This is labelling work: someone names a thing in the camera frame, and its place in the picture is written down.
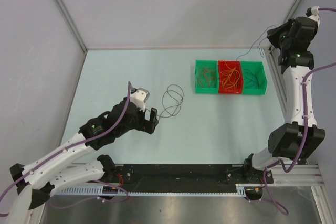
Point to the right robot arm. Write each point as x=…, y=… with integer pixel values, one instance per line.
x=299, y=136

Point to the green bin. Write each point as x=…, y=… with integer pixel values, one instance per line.
x=206, y=76
x=254, y=78

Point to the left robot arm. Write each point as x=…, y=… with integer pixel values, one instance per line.
x=48, y=175

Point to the red bin middle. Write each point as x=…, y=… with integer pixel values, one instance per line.
x=230, y=77

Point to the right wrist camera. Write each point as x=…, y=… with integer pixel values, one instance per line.
x=313, y=13

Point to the green bin left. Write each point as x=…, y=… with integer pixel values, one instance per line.
x=206, y=76

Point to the aluminium frame post left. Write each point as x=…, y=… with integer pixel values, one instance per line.
x=71, y=24

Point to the slotted cable duct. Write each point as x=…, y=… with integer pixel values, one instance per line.
x=104, y=190

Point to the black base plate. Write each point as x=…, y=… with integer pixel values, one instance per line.
x=184, y=177

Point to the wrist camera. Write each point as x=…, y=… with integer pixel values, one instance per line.
x=139, y=97
x=313, y=13

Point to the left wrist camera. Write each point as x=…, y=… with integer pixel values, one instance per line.
x=139, y=97

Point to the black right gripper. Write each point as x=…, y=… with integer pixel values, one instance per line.
x=273, y=33

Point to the green bin right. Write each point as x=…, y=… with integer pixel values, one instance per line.
x=254, y=78

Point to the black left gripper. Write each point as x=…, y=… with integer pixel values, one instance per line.
x=149, y=125

